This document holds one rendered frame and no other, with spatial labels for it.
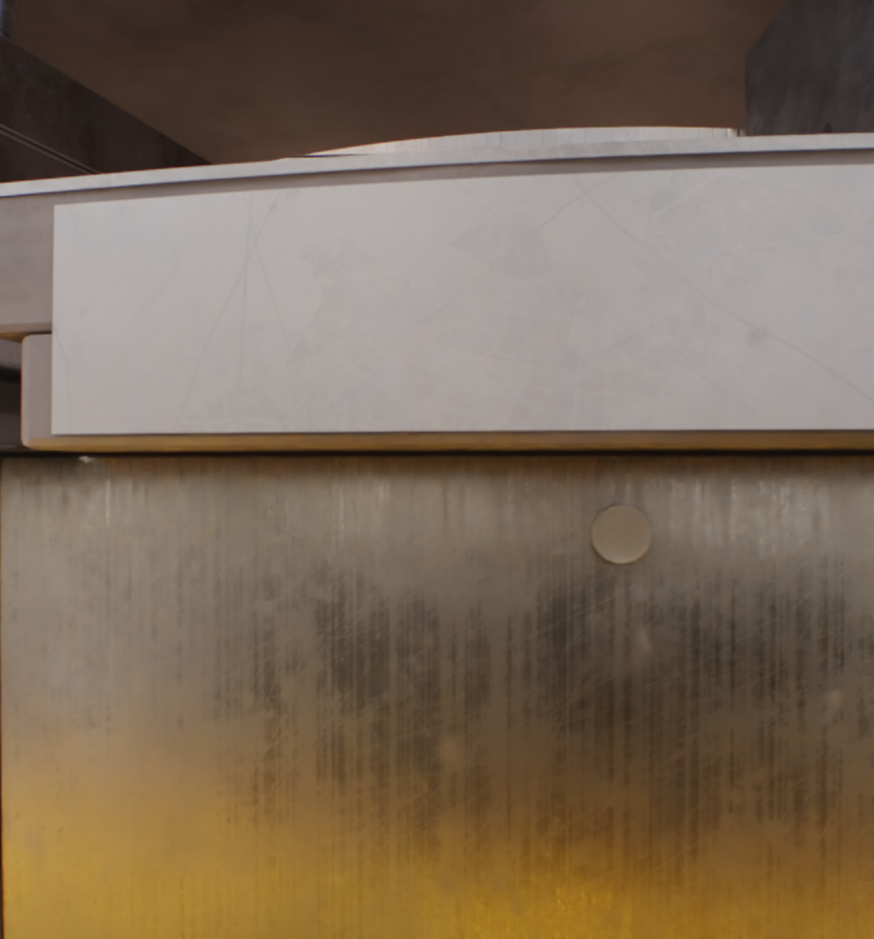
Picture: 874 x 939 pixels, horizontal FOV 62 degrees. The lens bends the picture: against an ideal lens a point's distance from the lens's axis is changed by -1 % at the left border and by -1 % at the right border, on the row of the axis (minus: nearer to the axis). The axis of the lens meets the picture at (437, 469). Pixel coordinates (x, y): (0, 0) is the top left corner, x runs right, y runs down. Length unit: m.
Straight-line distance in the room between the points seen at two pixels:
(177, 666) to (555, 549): 0.12
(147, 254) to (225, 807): 0.16
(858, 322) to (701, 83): 1.17
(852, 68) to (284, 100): 0.90
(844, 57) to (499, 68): 0.63
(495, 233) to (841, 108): 0.57
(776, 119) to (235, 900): 0.78
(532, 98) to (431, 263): 1.16
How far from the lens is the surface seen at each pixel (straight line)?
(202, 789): 0.25
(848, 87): 0.74
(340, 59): 1.25
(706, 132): 4.53
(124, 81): 1.38
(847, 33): 0.76
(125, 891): 0.27
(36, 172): 0.95
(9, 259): 0.24
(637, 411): 0.18
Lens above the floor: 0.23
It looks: level
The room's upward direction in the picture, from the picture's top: straight up
